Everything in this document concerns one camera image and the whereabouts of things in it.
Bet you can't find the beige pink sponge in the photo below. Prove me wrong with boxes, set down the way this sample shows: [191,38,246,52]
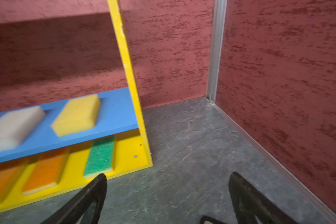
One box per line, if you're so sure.
[0,106,46,152]

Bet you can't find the large yellow sponge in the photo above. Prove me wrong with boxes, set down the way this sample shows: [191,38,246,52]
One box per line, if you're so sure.
[51,94,101,137]

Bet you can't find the yellow shelf unit pink blue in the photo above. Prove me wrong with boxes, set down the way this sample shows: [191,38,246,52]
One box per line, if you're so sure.
[0,1,152,213]

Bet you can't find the orange sponge yellow base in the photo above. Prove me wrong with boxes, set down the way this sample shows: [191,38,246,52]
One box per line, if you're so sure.
[0,158,27,204]
[22,147,70,196]

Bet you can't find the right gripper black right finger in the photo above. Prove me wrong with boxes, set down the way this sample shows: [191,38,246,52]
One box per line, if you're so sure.
[199,172,300,224]

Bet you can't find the green scrub sponge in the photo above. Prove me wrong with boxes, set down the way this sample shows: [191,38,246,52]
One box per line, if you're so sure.
[83,135,115,179]

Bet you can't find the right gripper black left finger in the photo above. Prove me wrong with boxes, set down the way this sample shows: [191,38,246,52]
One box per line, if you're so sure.
[43,173,107,224]

